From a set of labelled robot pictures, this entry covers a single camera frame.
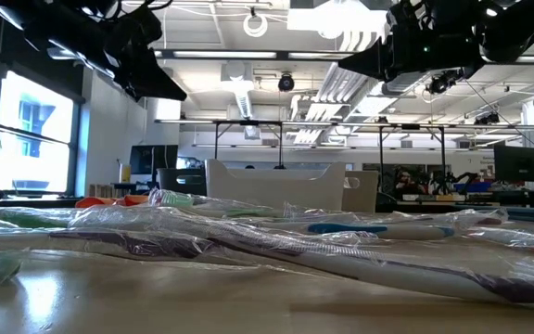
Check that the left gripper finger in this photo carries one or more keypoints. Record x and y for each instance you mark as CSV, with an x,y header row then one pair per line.
x,y
138,93
160,79

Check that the blue toothbrush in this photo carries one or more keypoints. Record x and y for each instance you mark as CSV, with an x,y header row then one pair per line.
x,y
350,228

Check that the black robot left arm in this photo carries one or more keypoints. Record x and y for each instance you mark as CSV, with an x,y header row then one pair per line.
x,y
54,32

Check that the black ceiling device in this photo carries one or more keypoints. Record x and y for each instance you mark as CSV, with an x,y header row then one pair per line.
x,y
445,81

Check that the black computer monitor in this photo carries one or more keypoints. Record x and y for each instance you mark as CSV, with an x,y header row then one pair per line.
x,y
519,164
153,160

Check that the grey plastic bin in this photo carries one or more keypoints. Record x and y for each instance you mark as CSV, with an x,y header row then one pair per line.
x,y
183,181

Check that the person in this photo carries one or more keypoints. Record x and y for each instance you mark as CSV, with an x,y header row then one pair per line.
x,y
408,181

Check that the orange cloth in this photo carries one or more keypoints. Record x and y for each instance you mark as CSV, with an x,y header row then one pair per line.
x,y
109,201

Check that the translucent cream plastic bin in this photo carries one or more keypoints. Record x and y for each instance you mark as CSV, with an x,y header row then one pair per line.
x,y
364,190

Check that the orange wrapped toothbrush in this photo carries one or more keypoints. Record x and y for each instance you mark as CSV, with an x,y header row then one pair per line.
x,y
522,239

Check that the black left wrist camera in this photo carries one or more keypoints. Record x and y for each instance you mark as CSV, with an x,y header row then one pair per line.
x,y
130,25

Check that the black background rack frame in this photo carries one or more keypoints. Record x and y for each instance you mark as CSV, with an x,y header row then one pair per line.
x,y
387,125

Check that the black dome camera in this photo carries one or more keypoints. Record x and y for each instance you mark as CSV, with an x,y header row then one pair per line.
x,y
286,82

